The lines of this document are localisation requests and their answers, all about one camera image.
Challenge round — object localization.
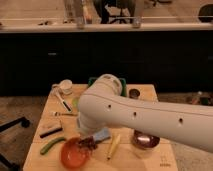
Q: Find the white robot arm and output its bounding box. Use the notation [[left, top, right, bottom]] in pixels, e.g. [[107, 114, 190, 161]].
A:
[[77, 74, 213, 153]]

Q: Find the dark brown bowl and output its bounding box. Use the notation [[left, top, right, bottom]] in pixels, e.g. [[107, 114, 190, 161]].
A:
[[132, 130, 160, 149]]

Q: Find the red-orange bowl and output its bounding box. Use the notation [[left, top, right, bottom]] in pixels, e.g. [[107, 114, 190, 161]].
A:
[[60, 137, 90, 170]]

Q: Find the green plastic tray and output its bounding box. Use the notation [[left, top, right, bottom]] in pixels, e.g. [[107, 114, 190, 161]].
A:
[[87, 77, 127, 97]]

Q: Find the dark cup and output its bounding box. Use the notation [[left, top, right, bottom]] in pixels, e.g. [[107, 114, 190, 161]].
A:
[[129, 89, 140, 99]]

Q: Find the white mug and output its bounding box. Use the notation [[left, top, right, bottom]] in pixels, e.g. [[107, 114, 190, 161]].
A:
[[52, 79, 72, 95]]

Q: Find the white black-tipped marker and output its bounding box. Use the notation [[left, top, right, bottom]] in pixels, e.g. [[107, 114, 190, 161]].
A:
[[53, 89, 72, 113]]

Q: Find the blue sponge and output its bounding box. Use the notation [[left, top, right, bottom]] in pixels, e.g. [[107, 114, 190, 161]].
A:
[[93, 128, 111, 142]]

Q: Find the silver fork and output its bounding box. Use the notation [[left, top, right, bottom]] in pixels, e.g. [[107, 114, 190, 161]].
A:
[[52, 112, 78, 117]]

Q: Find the black and wood eraser block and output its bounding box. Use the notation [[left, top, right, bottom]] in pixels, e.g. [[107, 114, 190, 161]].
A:
[[39, 121, 63, 138]]

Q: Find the green cucumber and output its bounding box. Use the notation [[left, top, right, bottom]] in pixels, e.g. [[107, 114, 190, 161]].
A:
[[40, 137, 66, 155]]

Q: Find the black office chair base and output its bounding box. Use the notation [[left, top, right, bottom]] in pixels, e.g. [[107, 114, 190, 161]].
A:
[[0, 116, 31, 171]]

